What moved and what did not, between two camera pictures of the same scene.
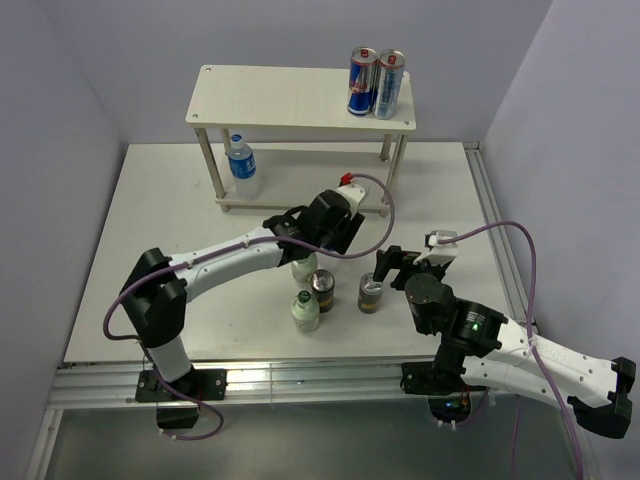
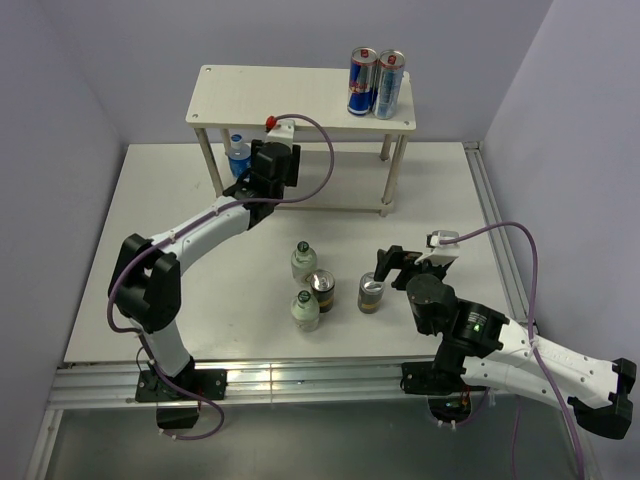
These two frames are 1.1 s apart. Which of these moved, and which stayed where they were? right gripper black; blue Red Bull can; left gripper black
Moved: left gripper black
Stayed: right gripper black; blue Red Bull can
